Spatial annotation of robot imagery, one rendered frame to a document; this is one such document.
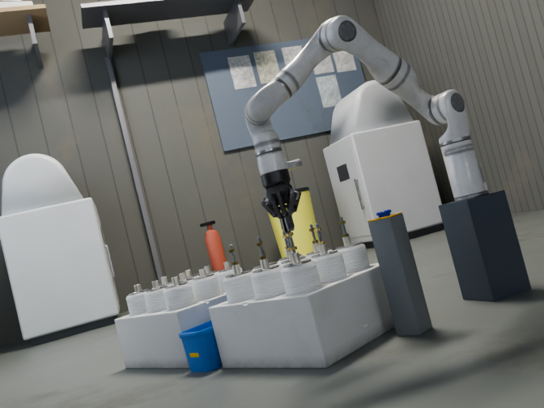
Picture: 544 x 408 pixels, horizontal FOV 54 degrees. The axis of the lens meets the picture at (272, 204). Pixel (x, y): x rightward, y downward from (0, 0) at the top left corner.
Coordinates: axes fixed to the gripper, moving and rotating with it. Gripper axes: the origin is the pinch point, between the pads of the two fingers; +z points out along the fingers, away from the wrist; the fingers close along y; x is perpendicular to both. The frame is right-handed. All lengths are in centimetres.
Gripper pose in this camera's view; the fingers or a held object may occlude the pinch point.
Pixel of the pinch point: (287, 224)
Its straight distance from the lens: 141.2
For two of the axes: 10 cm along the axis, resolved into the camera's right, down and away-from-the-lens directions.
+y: 7.0, -2.1, -6.8
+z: 2.5, 9.7, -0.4
